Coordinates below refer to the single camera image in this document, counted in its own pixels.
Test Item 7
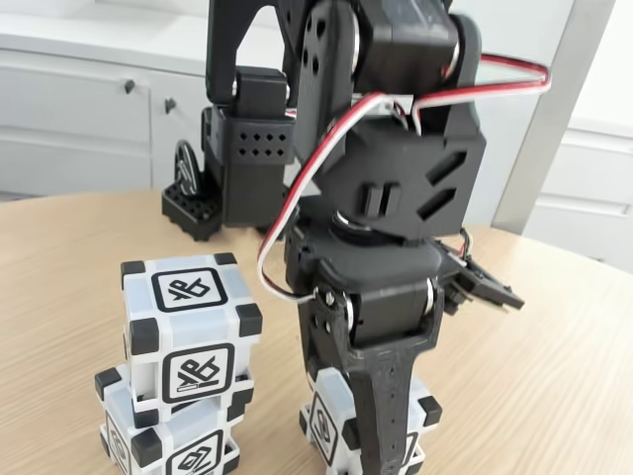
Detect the white cube with lightning symbol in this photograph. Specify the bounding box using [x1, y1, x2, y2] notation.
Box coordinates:
[299, 365, 444, 475]

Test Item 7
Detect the white cube with crossed symbol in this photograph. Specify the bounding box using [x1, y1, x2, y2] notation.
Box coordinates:
[120, 251, 264, 427]

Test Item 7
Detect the white cube with house symbol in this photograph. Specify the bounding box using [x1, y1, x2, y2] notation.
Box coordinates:
[93, 363, 256, 475]

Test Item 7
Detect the black table clamp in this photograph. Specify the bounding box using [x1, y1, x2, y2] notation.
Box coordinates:
[161, 140, 226, 242]

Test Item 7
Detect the white drawer cabinet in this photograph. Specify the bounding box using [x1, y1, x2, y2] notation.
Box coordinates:
[523, 113, 633, 263]

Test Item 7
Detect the camera board on black mount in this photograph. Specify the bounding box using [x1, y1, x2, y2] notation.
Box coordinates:
[434, 239, 525, 316]

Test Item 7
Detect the grey metal post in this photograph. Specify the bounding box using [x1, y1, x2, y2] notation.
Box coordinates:
[492, 0, 617, 234]

